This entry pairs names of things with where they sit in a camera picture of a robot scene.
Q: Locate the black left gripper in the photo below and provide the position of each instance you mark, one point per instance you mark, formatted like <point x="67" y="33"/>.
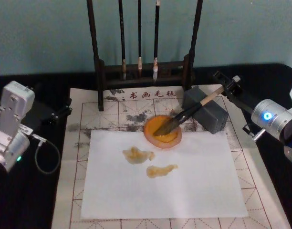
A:
<point x="39" y="109"/>

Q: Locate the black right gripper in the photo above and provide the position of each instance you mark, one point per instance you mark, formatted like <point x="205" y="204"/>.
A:
<point x="241" y="99"/>

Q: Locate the grey rectangular block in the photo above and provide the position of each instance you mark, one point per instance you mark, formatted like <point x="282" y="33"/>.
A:
<point x="211" y="117"/>

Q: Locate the dark wooden brush rack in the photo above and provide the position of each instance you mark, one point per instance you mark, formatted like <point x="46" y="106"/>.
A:
<point x="99" y="78"/>

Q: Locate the orange shallow dish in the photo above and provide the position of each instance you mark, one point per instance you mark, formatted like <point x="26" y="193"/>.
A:
<point x="171" y="138"/>

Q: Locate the hanging brush with white tip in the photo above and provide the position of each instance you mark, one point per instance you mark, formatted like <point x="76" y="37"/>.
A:
<point x="156" y="35"/>

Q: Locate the hanging brush with brown tip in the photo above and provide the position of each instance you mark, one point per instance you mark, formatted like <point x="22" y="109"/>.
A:
<point x="122" y="43"/>

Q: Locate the cream gridded felt calligraphy mat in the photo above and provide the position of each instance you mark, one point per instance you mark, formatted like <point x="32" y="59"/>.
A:
<point x="255" y="176"/>

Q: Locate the black table cloth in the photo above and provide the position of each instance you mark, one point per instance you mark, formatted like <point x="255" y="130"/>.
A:
<point x="22" y="205"/>

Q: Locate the thin hanging brush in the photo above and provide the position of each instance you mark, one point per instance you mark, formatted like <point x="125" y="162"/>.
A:
<point x="139" y="35"/>

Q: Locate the white paper sheet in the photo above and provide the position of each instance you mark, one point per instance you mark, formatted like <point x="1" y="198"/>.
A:
<point x="165" y="190"/>

